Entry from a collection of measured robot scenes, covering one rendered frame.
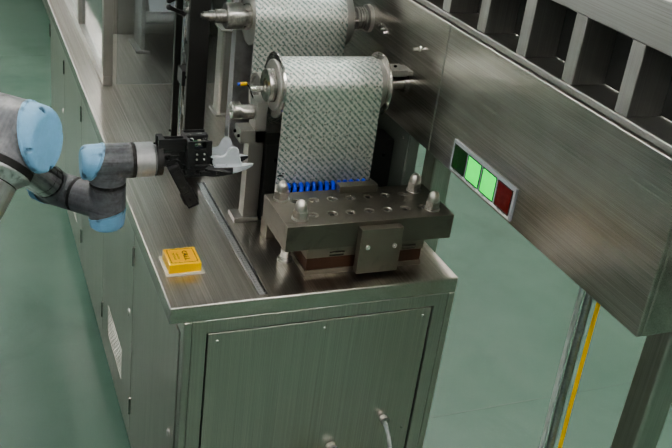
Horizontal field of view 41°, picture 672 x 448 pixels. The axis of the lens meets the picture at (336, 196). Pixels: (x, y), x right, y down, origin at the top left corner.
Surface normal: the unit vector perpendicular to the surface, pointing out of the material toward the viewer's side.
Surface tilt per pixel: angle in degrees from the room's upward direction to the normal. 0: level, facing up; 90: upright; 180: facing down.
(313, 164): 90
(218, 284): 0
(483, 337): 0
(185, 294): 0
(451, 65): 90
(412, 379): 90
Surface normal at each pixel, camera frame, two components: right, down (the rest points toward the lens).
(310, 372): 0.36, 0.44
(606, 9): -0.92, 0.06
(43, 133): 0.97, 0.14
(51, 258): 0.12, -0.89
